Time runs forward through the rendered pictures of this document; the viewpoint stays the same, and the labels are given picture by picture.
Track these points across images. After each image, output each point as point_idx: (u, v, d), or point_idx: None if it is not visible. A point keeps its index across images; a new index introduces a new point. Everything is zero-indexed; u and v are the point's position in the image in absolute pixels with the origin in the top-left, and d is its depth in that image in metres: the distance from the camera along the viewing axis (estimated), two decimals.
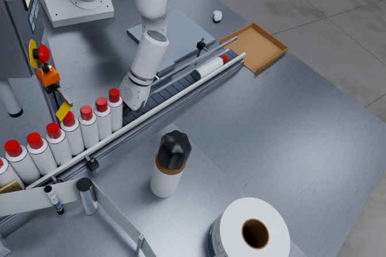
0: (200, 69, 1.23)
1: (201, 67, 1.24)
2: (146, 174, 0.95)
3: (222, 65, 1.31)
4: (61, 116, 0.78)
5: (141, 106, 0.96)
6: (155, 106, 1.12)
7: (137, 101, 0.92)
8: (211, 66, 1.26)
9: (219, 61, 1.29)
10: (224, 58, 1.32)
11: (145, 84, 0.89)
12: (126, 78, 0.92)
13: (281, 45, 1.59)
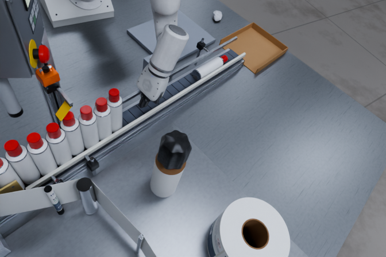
0: (200, 69, 1.23)
1: (201, 67, 1.24)
2: (146, 174, 0.95)
3: (222, 65, 1.31)
4: (61, 116, 0.78)
5: (159, 97, 1.00)
6: (155, 106, 1.12)
7: (156, 92, 0.97)
8: (211, 66, 1.26)
9: (219, 61, 1.29)
10: (224, 58, 1.32)
11: (165, 76, 0.94)
12: (146, 70, 0.96)
13: (281, 45, 1.59)
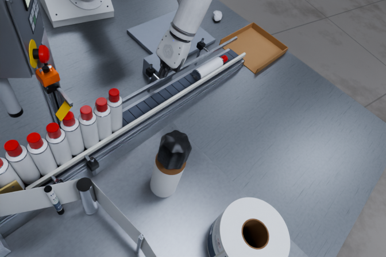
0: (200, 69, 1.23)
1: (201, 67, 1.24)
2: (146, 174, 0.95)
3: (222, 65, 1.31)
4: (61, 116, 0.78)
5: (180, 65, 0.95)
6: (155, 106, 1.12)
7: (177, 58, 0.91)
8: (211, 66, 1.26)
9: (219, 61, 1.29)
10: (224, 58, 1.32)
11: (187, 39, 0.88)
12: (167, 35, 0.91)
13: (281, 45, 1.59)
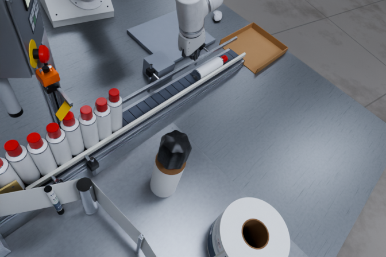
0: (200, 69, 1.23)
1: (201, 67, 1.24)
2: (146, 174, 0.95)
3: (222, 65, 1.31)
4: (61, 116, 0.78)
5: (184, 52, 1.01)
6: (155, 106, 1.12)
7: (178, 43, 0.99)
8: (211, 66, 1.26)
9: (219, 61, 1.29)
10: (224, 58, 1.32)
11: (180, 31, 0.93)
12: None
13: (281, 45, 1.59)
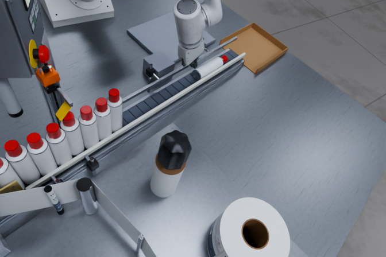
0: (200, 69, 1.23)
1: (201, 67, 1.24)
2: (146, 174, 0.95)
3: (222, 65, 1.31)
4: (61, 116, 0.78)
5: (183, 61, 1.05)
6: (155, 106, 1.12)
7: (178, 53, 1.03)
8: (211, 66, 1.26)
9: (219, 61, 1.29)
10: (224, 58, 1.32)
11: (179, 42, 0.97)
12: None
13: (281, 45, 1.59)
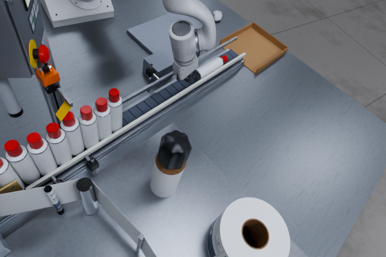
0: (200, 69, 1.23)
1: (201, 67, 1.24)
2: (146, 174, 0.95)
3: (222, 65, 1.31)
4: (61, 116, 0.78)
5: (178, 77, 1.11)
6: (155, 106, 1.12)
7: (173, 68, 1.09)
8: (211, 66, 1.26)
9: (219, 61, 1.29)
10: (224, 58, 1.32)
11: (174, 59, 1.03)
12: None
13: (281, 45, 1.59)
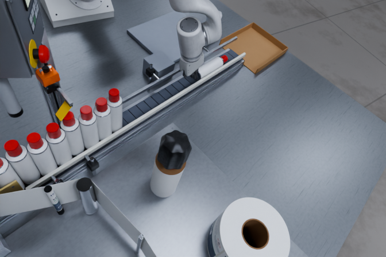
0: (200, 69, 1.23)
1: (201, 67, 1.24)
2: (146, 174, 0.95)
3: (222, 65, 1.31)
4: (61, 116, 0.78)
5: (184, 73, 1.13)
6: (155, 106, 1.12)
7: (179, 65, 1.11)
8: (211, 66, 1.26)
9: (219, 61, 1.29)
10: (224, 58, 1.32)
11: (181, 56, 1.05)
12: None
13: (281, 45, 1.59)
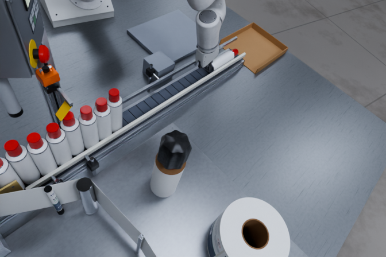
0: (212, 61, 1.27)
1: (214, 60, 1.28)
2: (146, 174, 0.95)
3: (233, 58, 1.36)
4: (61, 116, 0.78)
5: (200, 64, 1.18)
6: (155, 106, 1.12)
7: (195, 56, 1.16)
8: (223, 59, 1.31)
9: (231, 54, 1.34)
10: (235, 51, 1.37)
11: (197, 47, 1.10)
12: None
13: (281, 45, 1.59)
